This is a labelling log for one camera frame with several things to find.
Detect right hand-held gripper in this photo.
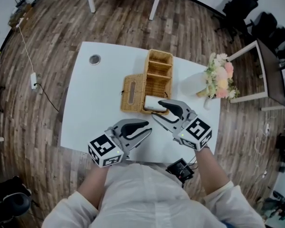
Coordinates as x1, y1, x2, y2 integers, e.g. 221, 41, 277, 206
151, 99, 213, 152

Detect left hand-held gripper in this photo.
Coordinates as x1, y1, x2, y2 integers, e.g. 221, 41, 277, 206
87, 118, 153, 168

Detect white tissue pack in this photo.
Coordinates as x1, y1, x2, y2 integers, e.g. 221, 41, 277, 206
143, 95, 168, 111

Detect person's left forearm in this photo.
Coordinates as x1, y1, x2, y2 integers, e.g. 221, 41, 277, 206
77, 164, 110, 210

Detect person's right forearm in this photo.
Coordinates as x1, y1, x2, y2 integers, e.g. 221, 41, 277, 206
194, 147, 231, 197

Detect small white container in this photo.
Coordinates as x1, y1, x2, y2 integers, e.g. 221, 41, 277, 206
203, 95, 214, 111

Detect wicker basket lid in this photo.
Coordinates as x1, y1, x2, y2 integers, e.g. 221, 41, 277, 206
120, 74, 148, 113

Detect wicker storage basket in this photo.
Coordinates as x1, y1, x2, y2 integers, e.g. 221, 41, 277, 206
142, 48, 174, 115

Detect black battery box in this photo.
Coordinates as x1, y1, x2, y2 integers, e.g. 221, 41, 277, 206
166, 158, 195, 182

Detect pastel artificial flowers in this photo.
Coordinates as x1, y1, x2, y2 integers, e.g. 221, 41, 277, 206
203, 52, 240, 101

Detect person's white coat torso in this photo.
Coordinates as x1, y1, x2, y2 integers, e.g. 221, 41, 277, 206
41, 162, 266, 228

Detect black floor equipment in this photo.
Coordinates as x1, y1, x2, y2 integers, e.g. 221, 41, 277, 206
261, 190, 285, 220

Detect black bag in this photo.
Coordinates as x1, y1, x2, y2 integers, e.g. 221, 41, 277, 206
0, 176, 33, 223

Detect brown cardboard box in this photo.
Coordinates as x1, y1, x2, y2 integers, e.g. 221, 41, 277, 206
8, 5, 33, 27

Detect round cable grommet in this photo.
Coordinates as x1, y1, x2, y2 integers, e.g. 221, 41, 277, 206
89, 54, 102, 66

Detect black power cable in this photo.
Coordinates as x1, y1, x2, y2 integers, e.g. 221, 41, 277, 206
35, 82, 60, 113

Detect dark desk white frame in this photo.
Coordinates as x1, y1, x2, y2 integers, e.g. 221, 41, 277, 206
227, 38, 285, 111

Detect white power cable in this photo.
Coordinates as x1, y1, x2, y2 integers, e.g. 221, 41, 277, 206
15, 20, 36, 75

